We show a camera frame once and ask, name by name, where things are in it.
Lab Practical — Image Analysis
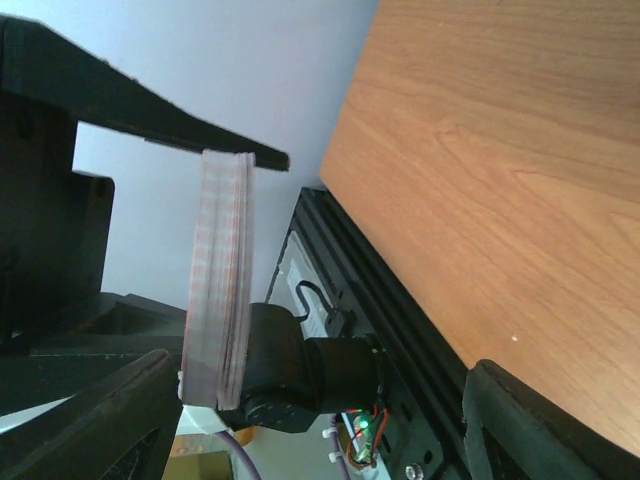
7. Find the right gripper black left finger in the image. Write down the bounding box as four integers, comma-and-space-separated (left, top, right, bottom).
1, 350, 182, 479

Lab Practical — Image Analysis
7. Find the gold card box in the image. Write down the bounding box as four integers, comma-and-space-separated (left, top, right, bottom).
162, 434, 261, 479

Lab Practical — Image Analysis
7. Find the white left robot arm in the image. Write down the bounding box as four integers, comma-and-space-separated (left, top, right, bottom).
1, 16, 385, 433

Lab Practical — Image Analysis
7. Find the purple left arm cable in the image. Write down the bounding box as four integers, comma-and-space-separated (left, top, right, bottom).
217, 430, 264, 480

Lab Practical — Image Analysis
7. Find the pink-backed card deck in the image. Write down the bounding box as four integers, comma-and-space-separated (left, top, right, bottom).
181, 151, 255, 411

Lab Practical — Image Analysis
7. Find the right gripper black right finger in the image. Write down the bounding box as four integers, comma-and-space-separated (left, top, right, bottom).
462, 360, 639, 479

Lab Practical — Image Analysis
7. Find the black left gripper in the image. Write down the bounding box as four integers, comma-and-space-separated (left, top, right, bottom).
1, 15, 290, 415

